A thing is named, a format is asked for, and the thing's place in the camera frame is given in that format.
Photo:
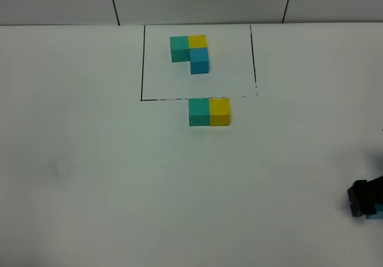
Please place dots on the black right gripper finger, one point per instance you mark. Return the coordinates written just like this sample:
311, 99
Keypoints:
359, 209
358, 193

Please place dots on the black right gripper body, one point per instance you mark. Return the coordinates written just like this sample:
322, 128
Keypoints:
375, 191

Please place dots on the blue template cube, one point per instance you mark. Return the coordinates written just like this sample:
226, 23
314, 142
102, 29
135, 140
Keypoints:
199, 60

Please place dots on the yellow template cube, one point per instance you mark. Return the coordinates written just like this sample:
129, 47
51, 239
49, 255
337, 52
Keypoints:
197, 41

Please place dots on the green template cube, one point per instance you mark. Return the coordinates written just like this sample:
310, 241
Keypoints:
179, 47

